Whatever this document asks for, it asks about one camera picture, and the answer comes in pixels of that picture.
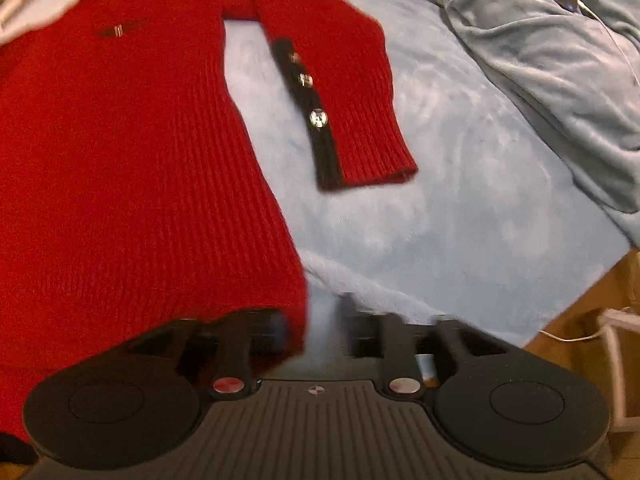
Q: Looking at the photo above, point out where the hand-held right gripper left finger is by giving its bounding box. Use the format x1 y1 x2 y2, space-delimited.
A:
120 307 293 403

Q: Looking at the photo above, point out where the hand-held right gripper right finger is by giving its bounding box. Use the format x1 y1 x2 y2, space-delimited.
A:
339 294 503 401

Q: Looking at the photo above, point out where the red knit sweater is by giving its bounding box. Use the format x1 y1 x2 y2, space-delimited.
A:
0 0 419 442

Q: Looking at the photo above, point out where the grey-blue fleece blanket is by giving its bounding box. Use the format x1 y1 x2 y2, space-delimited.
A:
410 0 640 252

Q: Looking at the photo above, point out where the white cable on floor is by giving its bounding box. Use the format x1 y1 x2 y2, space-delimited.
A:
537 329 607 345

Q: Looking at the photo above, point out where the white charging cable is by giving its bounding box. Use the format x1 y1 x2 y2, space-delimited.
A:
575 0 640 88

